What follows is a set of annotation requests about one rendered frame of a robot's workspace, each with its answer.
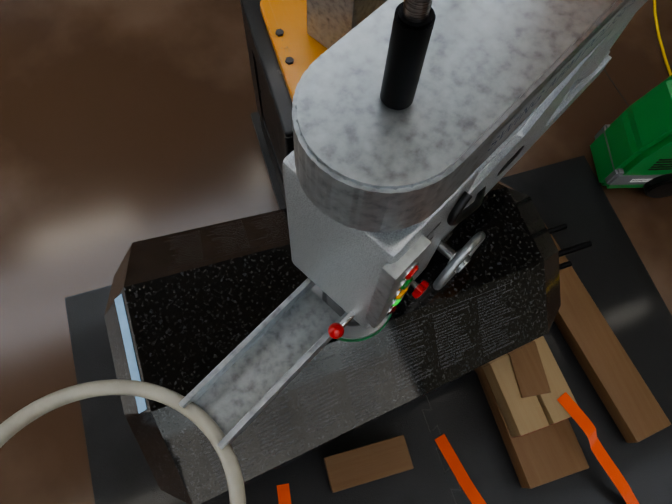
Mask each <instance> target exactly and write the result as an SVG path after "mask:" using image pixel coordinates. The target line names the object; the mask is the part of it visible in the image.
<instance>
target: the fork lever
mask: <svg viewBox="0 0 672 504"><path fill-rule="evenodd" d="M314 285H315V283H314V282H313V281H312V280H310V279H309V278H307V279H306V280H305V281H304V282H303V283H302V284H301V285H300V286H299V287H298V288H297V289H296V290H295V291H294V292H293V293H291V294H290V295H289V296H288V297H287V298H286V299H285V300H284V301H283V302H282V303H281V304H280V305H279V306H278V307H277V308H276V309H275V310H274V311H273V312H272V313H271V314H270V315H269V316H268V317H267V318H266V319H265V320H264V321H263V322H262V323H261V324H260V325H259V326H257V327H256V328H255V329H254V330H253V331H252V332H251V333H250V334H249V335H248V336H247V337H246V338H245V339H244V340H243V341H242V342H241V343H240V344H239V345H238V346H237V347H236V348H235V349H234V350H233V351H232V352H231V353H230V354H229V355H228V356H227V357H226V358H225V359H223V360H222V361H221V362H220V363H219V364H218V365H217V366H216V367H215V368H214V369H213V370H212V371H211V372H210V373H209V374H208V375H207V376H206V377H205V378H204V379H203V380H202V381H201V382H200V383H199V384H198V385H197V386H196V387H195V388H194V389H193V390H192V391H191V392H189V393H188V394H187V395H186V396H185V397H184V398H183V399H182V400H181V401H180V402H179V405H180V406H181V407H182V408H185V407H186V406H187V405H188V404H190V403H191V402H194V403H195V404H197V405H198V406H199V407H200V408H202V409H203V410H204V411H205V412H206V413H207V414H208V415H209V416H210V417H211V418H212V419H213V420H214V421H215V422H216V423H217V424H218V426H219V427H220V428H221V430H222V431H223V432H224V434H225V435H226V436H225V437H224V438H223V439H222V440H221V441H220V442H219V443H218V444H217V446H218V447H219V448H220V449H223V448H224V447H225V446H226V445H227V444H229V443H230V444H231V443H232V442H233V441H234V440H235V439H236V438H237V437H238V436H239V435H240V434H241V433H242V432H243V431H244V430H245V429H246V428H247V427H248V425H249V424H250V423H251V422H252V421H253V420H254V419H255V418H256V417H257V416H258V415H259V414H260V413H261V412H262V411H263V410H264V409H265V408H266V407H267V406H268V405H269V404H270V403H271V402H272V401H273V399H274V398H275V397H276V396H277V395H278V394H279V393H280V392H281V391H282V390H283V389H284V388H285V387H286V386H287V385H288V384H289V383H290V382H291V381H292V380H293V379H294V378H295V377H296V376H297V375H298V374H299V372H300V371H301V370H302V369H303V368H304V367H305V366H306V365H307V364H308V363H309V362H310V361H311V360H312V359H313V358H314V357H315V356H316V355H317V354H318V353H319V352H320V351H321V350H322V349H323V348H324V347H325V345H326V344H327V343H328V342H329V341H330V340H331V339H332V338H331V337H330V336H329V334H328V328H329V326H330V325H331V324H332V323H339V322H340V321H341V320H342V319H343V318H344V317H345V316H346V315H347V314H348V313H347V312H345V313H344V314H343V315H342V316H341V317H340V316H339V315H338V314H337V313H336V312H335V311H334V310H333V309H332V308H331V307H329V306H328V305H327V304H326V303H325V302H324V301H323V300H322V299H321V298H320V297H319V296H317V295H316V294H315V293H314V292H313V291H312V290H311V288H312V287H313V286H314Z"/></svg>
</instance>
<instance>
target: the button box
mask: <svg viewBox="0 0 672 504"><path fill-rule="evenodd" d="M430 245H431V241H430V240H429V239H427V238H426V237H425V236H424V235H422V236H421V237H420V238H419V239H418V240H417V241H416V242H415V243H414V244H413V246H412V247H411V248H410V249H409V250H408V251H407V252H406V253H405V254H404V255H403V256H402V257H401V258H400V259H399V260H398V261H397V262H395V263H393V264H389V263H386V264H385V265H384V266H383V267H382V269H381V272H380V275H379V278H378V281H377V284H376V287H375V290H374V293H373V296H372V299H371V301H370V304H369V307H368V310H367V313H366V316H365V321H367V322H368V323H369V324H370V325H371V326H372V327H373V328H376V327H377V326H378V325H379V324H380V323H381V322H382V320H383V319H384V318H385V317H386V316H385V315H386V313H387V312H388V311H389V306H390V305H391V303H392V302H393V301H394V300H393V298H394V296H395V295H396V294H397V292H398V291H397V289H398V287H399V286H400V285H401V283H402V282H403V281H404V280H402V278H403V276H404V275H405V274H406V273H407V271H408V270H409V269H410V268H411V267H412V266H413V265H414V264H415V263H416V262H419V265H418V266H420V264H421V262H422V260H423V258H424V256H425V254H426V252H427V251H428V249H429V247H430Z"/></svg>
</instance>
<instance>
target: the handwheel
mask: <svg viewBox="0 0 672 504"><path fill-rule="evenodd" d="M485 237H486V235H485V233H484V232H478V233H476V234H475V235H474V236H473V237H472V238H471V239H470V240H469V241H468V242H467V243H466V244H465V245H464V246H463V248H462V249H461V250H460V249H459V250H458V251H457V252H456V251H455V250H454V249H452V248H451V247H450V246H449V245H448V244H446V243H445V242H444V241H443V240H441V242H440V244H439V245H438V247H437V250H438V251H439V252H440V253H441V254H443V255H444V256H445V257H446V258H447V259H448V260H449V261H448V263H447V264H448V265H447V266H446V267H445V268H444V269H443V271H442V272H441V273H440V274H439V276H438V277H437V278H436V280H435V281H434V283H433V288H434V289H435V290H440V289H441V288H443V287H444V286H445V285H446V284H447V282H448V281H449V280H450V279H451V278H452V277H453V276H454V275H455V274H456V273H457V272H458V273H459V272H460V271H461V270H462V269H463V268H464V267H465V266H466V265H467V264H468V262H469V261H470V260H471V256H472V254H473V253H474V252H475V251H476V250H477V248H478V247H479V246H480V245H481V243H482V242H483V241H484V239H485Z"/></svg>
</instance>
